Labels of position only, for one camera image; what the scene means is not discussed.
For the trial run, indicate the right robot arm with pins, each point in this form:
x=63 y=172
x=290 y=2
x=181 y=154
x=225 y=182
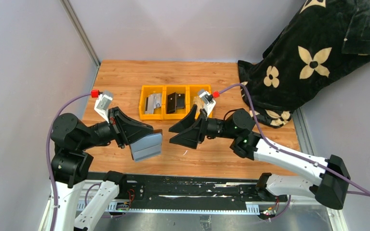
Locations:
x=324 y=179

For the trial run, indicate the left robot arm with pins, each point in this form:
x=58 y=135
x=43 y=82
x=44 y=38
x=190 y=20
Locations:
x=71 y=162

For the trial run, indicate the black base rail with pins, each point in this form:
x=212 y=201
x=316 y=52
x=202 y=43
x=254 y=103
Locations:
x=176 y=194

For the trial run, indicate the black floral blanket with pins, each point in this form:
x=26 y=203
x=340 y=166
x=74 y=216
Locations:
x=325 y=41

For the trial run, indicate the gold credit card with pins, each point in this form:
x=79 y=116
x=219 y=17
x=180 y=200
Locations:
x=202 y=103

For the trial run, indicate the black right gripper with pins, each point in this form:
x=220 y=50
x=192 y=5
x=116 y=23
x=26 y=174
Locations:
x=202 y=128

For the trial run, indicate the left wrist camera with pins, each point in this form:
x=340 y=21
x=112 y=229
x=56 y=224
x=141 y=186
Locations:
x=102 y=103

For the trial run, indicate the yellow compartment tray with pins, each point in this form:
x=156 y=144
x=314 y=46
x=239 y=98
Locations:
x=190 y=92

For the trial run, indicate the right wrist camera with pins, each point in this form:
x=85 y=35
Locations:
x=210 y=98

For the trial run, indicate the brown leather card holder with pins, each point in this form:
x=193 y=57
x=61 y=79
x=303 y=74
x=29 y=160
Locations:
x=147 y=147

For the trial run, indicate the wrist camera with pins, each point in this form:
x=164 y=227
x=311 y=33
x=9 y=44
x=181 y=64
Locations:
x=102 y=103
x=210 y=98

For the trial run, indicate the black card in tray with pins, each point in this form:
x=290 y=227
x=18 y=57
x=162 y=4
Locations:
x=175 y=101

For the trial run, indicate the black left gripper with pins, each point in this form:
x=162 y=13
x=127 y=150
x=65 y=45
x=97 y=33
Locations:
x=118 y=128

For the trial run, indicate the silver card in tray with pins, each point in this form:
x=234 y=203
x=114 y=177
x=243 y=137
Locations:
x=153 y=102

